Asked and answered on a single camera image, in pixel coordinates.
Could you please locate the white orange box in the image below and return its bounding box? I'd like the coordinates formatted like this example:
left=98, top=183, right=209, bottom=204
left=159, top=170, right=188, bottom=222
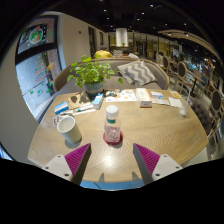
left=134, top=87, right=153, bottom=108

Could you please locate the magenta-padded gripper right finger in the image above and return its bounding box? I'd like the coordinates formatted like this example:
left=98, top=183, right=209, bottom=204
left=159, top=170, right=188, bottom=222
left=132, top=143, right=184, bottom=185

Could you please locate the brown paper sheet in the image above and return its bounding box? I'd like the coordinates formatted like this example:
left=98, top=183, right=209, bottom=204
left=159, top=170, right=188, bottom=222
left=67, top=91, right=92, bottom=110

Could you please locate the grey curved sofa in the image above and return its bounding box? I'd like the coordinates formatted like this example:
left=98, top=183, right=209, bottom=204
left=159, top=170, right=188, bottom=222
left=53, top=57, right=171, bottom=98

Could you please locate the grey chevron cushion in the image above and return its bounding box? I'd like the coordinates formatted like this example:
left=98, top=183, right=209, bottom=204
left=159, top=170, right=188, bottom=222
left=116, top=59, right=158, bottom=87

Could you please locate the white printed leaflet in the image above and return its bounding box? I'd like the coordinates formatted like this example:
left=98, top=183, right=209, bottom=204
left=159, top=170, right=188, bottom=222
left=105, top=89, right=138, bottom=103

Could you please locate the teal white small carton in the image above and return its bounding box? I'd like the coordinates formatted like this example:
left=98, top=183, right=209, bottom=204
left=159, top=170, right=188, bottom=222
left=92, top=92, right=105, bottom=110

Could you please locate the window with colourful stickers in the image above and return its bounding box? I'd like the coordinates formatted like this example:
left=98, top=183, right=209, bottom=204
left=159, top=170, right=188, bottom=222
left=14, top=14, right=63, bottom=118

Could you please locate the clear plastic water bottle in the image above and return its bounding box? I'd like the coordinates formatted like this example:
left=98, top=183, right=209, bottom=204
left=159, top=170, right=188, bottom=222
left=103, top=104, right=122, bottom=145

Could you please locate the pale green cup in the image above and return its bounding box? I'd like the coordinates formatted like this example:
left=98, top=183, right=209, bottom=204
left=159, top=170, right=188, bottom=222
left=56, top=115, right=83, bottom=145

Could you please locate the flat round red coaster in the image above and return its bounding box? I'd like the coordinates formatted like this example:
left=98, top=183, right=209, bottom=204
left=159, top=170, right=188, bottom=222
left=102, top=130, right=124, bottom=146

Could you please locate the plain white paper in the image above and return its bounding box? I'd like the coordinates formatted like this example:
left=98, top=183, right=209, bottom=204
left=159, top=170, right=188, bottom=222
left=168, top=96, right=183, bottom=108

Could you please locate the green potted plant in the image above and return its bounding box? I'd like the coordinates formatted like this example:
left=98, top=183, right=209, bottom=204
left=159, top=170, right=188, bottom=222
left=66, top=54, right=124, bottom=98

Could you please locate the pill blister pack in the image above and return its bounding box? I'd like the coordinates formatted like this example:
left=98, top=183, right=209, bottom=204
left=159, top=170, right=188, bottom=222
left=52, top=114, right=64, bottom=128

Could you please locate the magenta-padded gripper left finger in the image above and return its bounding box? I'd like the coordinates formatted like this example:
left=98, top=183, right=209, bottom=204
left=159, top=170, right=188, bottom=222
left=41, top=143, right=92, bottom=185

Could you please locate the small blue white box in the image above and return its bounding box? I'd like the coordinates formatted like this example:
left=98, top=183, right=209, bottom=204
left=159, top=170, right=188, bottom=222
left=53, top=100, right=70, bottom=115

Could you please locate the clear plastic cup with straw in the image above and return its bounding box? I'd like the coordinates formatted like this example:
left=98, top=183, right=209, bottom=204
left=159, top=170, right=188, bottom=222
left=178, top=85, right=194, bottom=117

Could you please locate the yellow card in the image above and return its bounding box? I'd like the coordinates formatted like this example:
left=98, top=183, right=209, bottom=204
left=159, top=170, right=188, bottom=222
left=169, top=89, right=183, bottom=99

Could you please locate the white green marker pen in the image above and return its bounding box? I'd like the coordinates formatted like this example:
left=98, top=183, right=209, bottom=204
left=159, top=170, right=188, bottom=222
left=74, top=105, right=94, bottom=113

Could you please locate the person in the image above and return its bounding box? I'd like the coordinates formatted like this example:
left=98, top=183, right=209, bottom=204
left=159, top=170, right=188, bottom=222
left=93, top=49, right=114, bottom=59

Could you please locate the blue white card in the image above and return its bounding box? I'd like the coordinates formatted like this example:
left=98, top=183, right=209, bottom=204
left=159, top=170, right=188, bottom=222
left=149, top=90, right=165, bottom=99

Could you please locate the group of ceiling lights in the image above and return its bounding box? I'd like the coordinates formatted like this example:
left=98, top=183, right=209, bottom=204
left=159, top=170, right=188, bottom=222
left=99, top=3, right=208, bottom=38

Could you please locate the group of dining chairs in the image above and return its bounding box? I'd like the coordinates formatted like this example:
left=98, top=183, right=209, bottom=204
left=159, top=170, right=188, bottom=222
left=159, top=53, right=224, bottom=148

